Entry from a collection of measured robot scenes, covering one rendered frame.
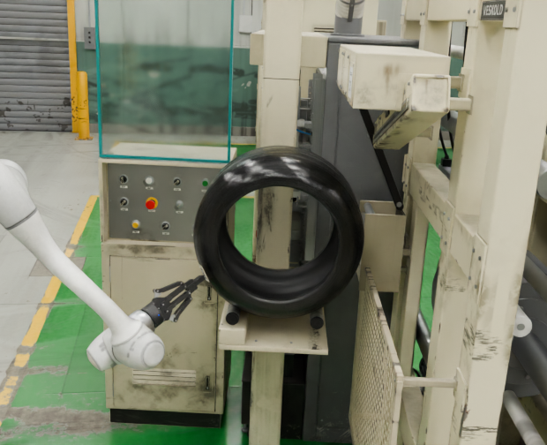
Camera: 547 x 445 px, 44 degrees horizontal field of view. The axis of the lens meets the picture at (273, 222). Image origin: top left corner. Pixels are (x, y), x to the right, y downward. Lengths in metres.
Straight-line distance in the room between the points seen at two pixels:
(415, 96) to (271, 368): 1.41
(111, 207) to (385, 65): 1.57
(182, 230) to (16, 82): 8.60
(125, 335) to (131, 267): 1.10
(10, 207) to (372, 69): 1.03
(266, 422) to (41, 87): 9.01
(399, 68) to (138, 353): 1.03
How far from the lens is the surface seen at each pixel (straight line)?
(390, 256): 2.51
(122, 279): 3.04
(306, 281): 2.46
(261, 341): 2.33
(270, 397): 2.82
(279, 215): 2.51
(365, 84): 1.81
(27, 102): 11.37
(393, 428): 1.87
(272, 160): 2.11
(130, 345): 1.93
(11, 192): 1.94
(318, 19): 5.42
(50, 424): 3.45
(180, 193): 2.92
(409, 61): 1.82
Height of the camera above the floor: 1.85
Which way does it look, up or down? 17 degrees down
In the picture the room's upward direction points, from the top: 3 degrees clockwise
